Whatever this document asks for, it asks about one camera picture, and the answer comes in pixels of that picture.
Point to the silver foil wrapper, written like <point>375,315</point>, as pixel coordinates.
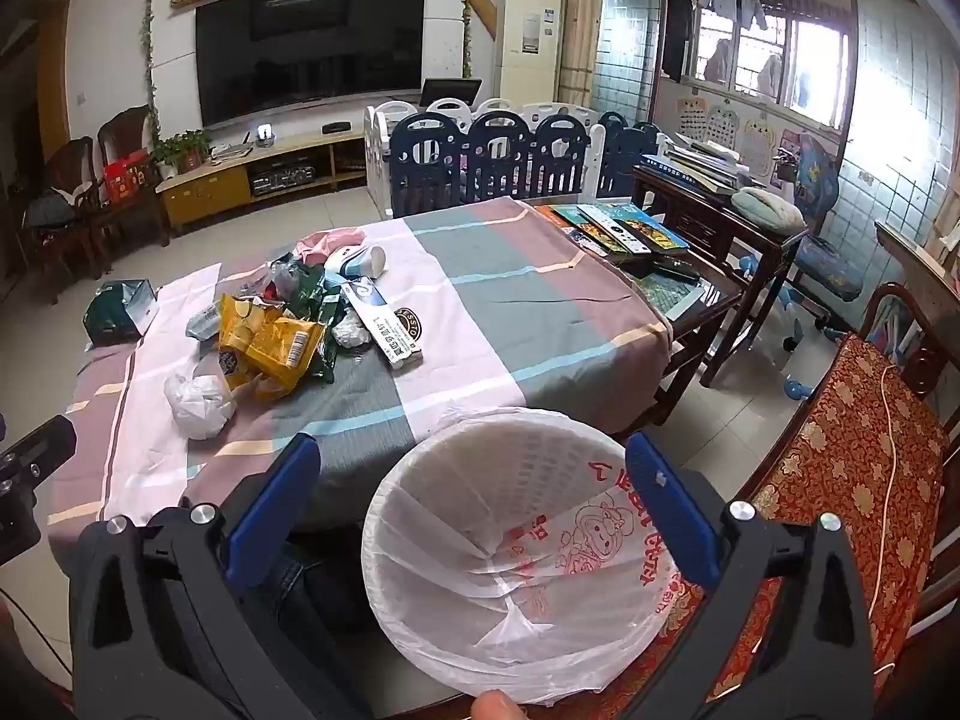
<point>202,322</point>

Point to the person's right hand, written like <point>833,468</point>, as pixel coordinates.
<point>495,709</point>

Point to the dark green snack packet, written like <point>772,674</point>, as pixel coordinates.
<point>307,289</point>

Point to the flat screen television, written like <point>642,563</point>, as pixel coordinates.
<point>307,45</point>

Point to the red gift box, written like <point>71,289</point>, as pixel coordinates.
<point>127,176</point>

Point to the dark green paper bag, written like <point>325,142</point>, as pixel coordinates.
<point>112,311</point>

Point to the dark wooden side table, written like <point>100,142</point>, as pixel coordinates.
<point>675,195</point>

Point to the white box with brown logo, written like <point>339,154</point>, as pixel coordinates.
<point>390,326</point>

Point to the small white clock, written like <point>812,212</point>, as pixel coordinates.
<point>265,135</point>

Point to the potted plant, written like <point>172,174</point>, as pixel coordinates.
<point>184,150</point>

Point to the pile of picture books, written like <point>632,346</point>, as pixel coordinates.
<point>652,240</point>

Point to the wooden television cabinet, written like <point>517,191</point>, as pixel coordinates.
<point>210,191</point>

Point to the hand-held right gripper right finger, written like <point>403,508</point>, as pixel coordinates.
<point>667,510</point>

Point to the stack of books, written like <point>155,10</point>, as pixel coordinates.
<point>697,161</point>

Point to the standing air conditioner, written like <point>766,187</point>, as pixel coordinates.
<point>525,37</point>

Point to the grey green cushion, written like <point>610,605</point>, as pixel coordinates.
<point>769,210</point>

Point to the black audio receiver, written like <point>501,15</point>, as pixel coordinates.
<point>281,180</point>

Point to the red gold sofa cushion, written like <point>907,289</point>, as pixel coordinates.
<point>825,465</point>

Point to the white tissue ball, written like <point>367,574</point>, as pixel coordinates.
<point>199,405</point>

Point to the small white tissue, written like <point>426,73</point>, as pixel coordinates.
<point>349,334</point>

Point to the yellow snack bag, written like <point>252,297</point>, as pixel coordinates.
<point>270,345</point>

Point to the wall poster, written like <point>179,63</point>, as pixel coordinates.
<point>759,144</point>
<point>721,126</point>
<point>690,116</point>

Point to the wooden armchair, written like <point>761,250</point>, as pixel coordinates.
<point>67,165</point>
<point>124,127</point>

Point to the blue floor toy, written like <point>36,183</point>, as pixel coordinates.
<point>799,388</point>

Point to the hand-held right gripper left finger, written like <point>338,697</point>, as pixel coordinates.
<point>274,510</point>

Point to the wooden sofa frame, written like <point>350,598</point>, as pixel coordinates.
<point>892,292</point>

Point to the white remote control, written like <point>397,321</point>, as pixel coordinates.
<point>619,229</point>

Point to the black monitor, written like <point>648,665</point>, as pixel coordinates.
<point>450,92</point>

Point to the window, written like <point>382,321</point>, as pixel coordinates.
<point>772,52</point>

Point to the black bag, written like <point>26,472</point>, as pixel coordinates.
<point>49,210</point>

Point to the plaid tablecloth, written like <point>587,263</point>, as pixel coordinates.
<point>480,292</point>

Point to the dark wooden coffee table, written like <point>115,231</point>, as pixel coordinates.
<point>705,315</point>

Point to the black hanging coat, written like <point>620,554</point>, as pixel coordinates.
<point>679,22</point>

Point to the green ivy garland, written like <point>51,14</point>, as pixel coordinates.
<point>154,52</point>
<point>469,7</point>

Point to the blue white paper cup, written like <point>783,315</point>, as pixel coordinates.
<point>360,261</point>

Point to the clear plastic wrapper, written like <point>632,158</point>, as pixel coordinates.
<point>281,270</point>

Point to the white trash bin with liner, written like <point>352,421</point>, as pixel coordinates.
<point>465,510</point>

